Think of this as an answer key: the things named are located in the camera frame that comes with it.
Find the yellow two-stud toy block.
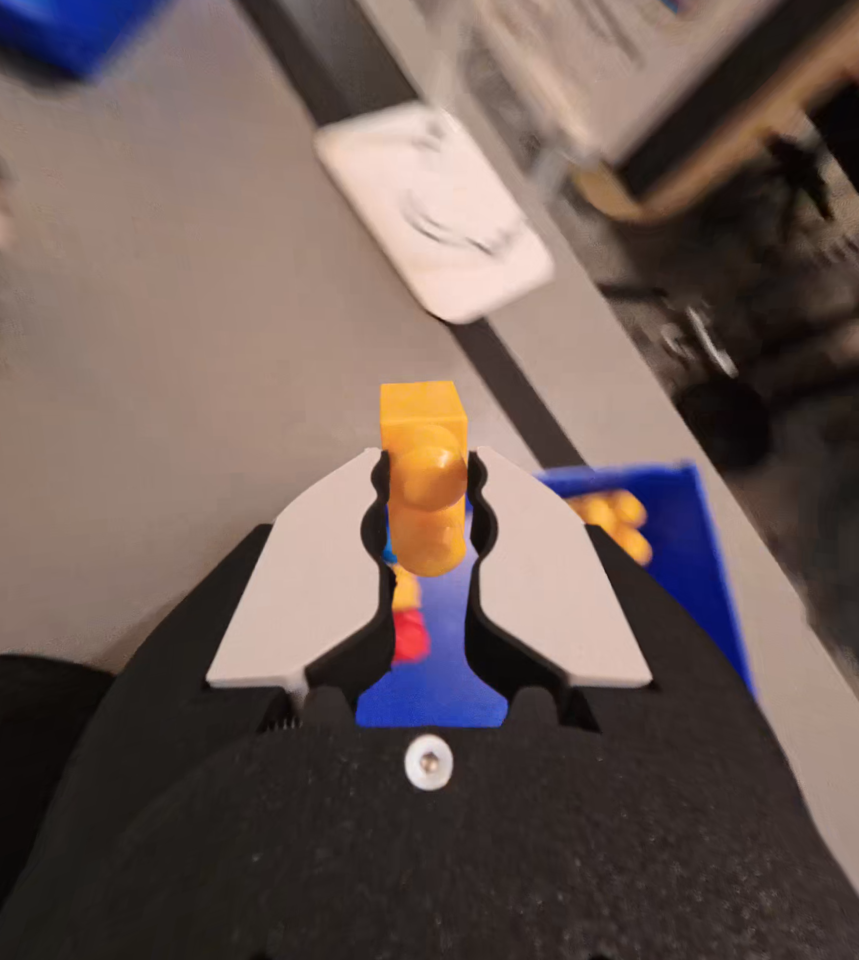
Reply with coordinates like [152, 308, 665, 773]
[379, 381, 472, 579]

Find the white power strip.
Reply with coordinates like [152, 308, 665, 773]
[662, 303, 738, 380]

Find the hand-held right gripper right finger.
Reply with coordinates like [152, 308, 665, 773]
[465, 445, 656, 693]

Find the blue plastic bin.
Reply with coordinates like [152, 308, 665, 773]
[0, 0, 168, 80]
[354, 461, 757, 730]

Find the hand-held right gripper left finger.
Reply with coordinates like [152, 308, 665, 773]
[204, 447, 397, 714]

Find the printed instruction sheet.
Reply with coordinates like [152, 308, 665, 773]
[467, 0, 783, 151]

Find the red single-stud toy block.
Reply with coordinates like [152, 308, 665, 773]
[392, 607, 431, 665]

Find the black pad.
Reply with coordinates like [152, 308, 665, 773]
[0, 654, 117, 954]

